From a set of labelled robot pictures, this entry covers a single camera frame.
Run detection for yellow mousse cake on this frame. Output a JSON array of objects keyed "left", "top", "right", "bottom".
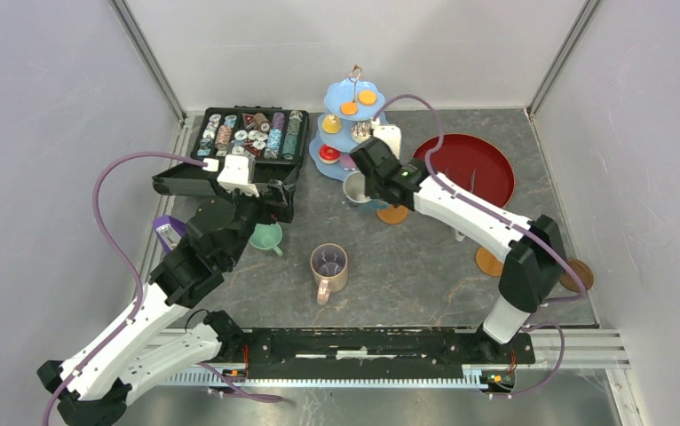
[{"left": 321, "top": 114, "right": 343, "bottom": 134}]

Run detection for pink mousse cake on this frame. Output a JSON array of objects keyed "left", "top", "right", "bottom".
[{"left": 338, "top": 153, "right": 357, "bottom": 171}]

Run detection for white mug blue handle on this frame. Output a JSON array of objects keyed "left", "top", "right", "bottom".
[{"left": 342, "top": 171, "right": 390, "bottom": 211}]

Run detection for black poker chip case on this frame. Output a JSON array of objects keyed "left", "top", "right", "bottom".
[{"left": 151, "top": 106, "right": 312, "bottom": 198}]

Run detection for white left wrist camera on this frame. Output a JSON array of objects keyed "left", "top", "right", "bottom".
[{"left": 202, "top": 154, "right": 259, "bottom": 197}]

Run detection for blue three-tier cake stand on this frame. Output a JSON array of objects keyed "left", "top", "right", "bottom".
[{"left": 309, "top": 65, "right": 385, "bottom": 182}]

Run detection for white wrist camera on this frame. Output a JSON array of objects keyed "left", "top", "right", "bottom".
[
  {"left": 202, "top": 154, "right": 259, "bottom": 197},
  {"left": 372, "top": 122, "right": 402, "bottom": 160}
]

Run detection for red frosted donut cake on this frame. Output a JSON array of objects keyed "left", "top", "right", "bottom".
[{"left": 319, "top": 144, "right": 341, "bottom": 164}]

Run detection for round orange waffle cookie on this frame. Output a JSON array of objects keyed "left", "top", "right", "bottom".
[{"left": 357, "top": 90, "right": 377, "bottom": 107}]

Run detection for dark brown wooden coaster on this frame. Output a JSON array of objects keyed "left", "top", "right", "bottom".
[{"left": 560, "top": 258, "right": 595, "bottom": 293}]

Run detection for white chocolate drizzled donut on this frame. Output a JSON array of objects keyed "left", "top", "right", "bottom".
[{"left": 351, "top": 121, "right": 372, "bottom": 144}]

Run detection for round red serving tray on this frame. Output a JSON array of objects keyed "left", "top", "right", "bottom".
[{"left": 431, "top": 133, "right": 516, "bottom": 208}]

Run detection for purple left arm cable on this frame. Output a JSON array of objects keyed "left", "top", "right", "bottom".
[{"left": 41, "top": 151, "right": 212, "bottom": 426}]

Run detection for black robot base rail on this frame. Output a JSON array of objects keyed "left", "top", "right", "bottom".
[{"left": 139, "top": 327, "right": 629, "bottom": 395}]

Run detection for tan wooden coaster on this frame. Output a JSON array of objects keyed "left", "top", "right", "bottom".
[{"left": 475, "top": 247, "right": 503, "bottom": 278}]

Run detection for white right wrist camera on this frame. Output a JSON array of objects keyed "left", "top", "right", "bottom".
[{"left": 372, "top": 122, "right": 402, "bottom": 160}]

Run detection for light orange wooden coaster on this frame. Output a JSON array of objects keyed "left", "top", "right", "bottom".
[{"left": 376, "top": 205, "right": 409, "bottom": 225}]

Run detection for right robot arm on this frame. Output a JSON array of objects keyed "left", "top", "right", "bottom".
[{"left": 350, "top": 138, "right": 566, "bottom": 362}]

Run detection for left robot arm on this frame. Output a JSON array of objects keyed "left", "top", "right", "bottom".
[{"left": 37, "top": 180, "right": 296, "bottom": 425}]

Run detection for rose gold marble mug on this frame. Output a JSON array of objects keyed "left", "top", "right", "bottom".
[{"left": 310, "top": 243, "right": 349, "bottom": 305}]

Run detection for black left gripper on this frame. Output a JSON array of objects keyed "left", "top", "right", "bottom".
[{"left": 209, "top": 173, "right": 296, "bottom": 268}]

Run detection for mint green cup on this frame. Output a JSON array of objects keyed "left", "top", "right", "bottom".
[{"left": 249, "top": 223, "right": 283, "bottom": 256}]

